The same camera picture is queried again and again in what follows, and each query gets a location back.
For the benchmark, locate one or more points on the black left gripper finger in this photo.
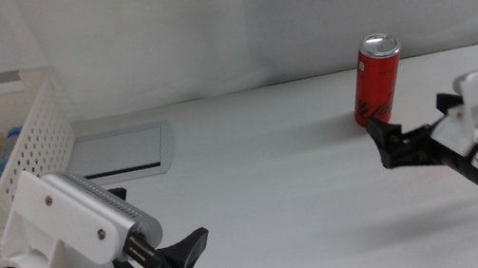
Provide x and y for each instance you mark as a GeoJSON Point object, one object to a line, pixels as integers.
{"type": "Point", "coordinates": [190, 250]}
{"type": "Point", "coordinates": [116, 195]}

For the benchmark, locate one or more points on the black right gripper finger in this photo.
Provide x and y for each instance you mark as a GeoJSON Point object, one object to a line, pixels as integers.
{"type": "Point", "coordinates": [448, 103]}
{"type": "Point", "coordinates": [400, 147]}

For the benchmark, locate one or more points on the red soda can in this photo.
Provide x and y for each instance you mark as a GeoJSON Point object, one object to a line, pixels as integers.
{"type": "Point", "coordinates": [375, 83]}

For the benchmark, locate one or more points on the clear water bottle blue cap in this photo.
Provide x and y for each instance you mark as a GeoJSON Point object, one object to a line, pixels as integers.
{"type": "Point", "coordinates": [6, 151]}

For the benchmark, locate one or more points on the white perforated plastic basket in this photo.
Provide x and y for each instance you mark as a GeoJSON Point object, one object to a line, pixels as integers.
{"type": "Point", "coordinates": [42, 136]}

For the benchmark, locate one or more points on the white fabric curtain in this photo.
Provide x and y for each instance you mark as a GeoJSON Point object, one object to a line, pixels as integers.
{"type": "Point", "coordinates": [249, 17]}

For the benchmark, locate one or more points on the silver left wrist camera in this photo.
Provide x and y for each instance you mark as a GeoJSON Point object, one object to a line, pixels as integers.
{"type": "Point", "coordinates": [112, 212]}

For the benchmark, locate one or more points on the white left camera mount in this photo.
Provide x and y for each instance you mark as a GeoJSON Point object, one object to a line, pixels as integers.
{"type": "Point", "coordinates": [57, 230]}

